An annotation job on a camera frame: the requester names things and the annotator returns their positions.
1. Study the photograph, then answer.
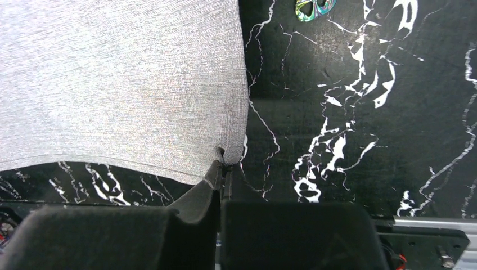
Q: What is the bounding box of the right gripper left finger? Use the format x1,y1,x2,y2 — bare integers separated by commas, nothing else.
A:
1,161,223,269

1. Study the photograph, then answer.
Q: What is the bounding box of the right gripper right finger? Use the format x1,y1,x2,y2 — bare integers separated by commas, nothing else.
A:
220,165,389,269

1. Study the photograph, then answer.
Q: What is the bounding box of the iridescent gold spoon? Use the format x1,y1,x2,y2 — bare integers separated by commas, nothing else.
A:
295,0,337,22

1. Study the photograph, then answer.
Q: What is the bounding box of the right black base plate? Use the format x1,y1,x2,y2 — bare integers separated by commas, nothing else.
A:
372,218,471,270

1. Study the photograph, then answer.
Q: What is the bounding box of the grey cloth napkin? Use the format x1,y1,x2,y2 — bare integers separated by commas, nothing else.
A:
1,1,249,185

